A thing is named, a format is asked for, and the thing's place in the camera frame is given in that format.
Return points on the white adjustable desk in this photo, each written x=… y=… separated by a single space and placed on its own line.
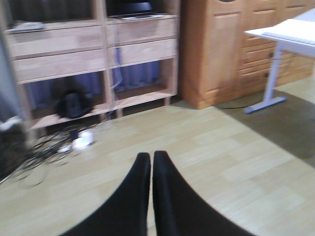
x=295 y=35

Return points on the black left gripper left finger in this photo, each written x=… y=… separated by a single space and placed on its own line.
x=125 y=211

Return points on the light wooden shelf unit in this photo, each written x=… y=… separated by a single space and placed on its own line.
x=59 y=45

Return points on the black kettle on shelf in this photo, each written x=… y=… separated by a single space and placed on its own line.
x=73 y=104

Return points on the grey curtain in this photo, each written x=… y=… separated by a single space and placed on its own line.
x=11 y=94

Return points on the black computer tower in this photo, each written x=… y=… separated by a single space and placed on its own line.
x=13 y=146

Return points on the orange wooden cabinet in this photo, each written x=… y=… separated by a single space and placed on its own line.
x=218 y=61

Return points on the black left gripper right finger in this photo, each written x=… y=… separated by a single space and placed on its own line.
x=179 y=210

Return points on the grey laptop computer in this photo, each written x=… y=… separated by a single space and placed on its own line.
x=133 y=9

